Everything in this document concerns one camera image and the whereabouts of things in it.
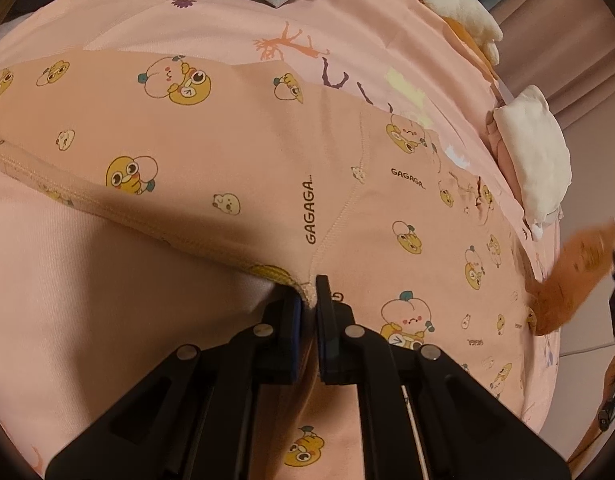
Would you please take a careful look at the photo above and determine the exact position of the peach duck print baby shirt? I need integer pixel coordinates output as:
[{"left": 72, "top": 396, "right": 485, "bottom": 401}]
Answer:
[{"left": 0, "top": 50, "right": 530, "bottom": 472}]

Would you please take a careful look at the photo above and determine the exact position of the pink printed bed sheet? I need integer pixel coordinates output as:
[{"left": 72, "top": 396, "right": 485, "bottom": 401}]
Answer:
[{"left": 0, "top": 0, "right": 555, "bottom": 463}]

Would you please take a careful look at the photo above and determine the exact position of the white folded clothes pile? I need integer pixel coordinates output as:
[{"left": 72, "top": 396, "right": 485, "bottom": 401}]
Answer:
[{"left": 487, "top": 84, "right": 572, "bottom": 240}]

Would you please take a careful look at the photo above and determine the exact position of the pink beige curtain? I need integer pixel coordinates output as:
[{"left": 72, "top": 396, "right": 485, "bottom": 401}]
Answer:
[{"left": 492, "top": 0, "right": 615, "bottom": 128}]

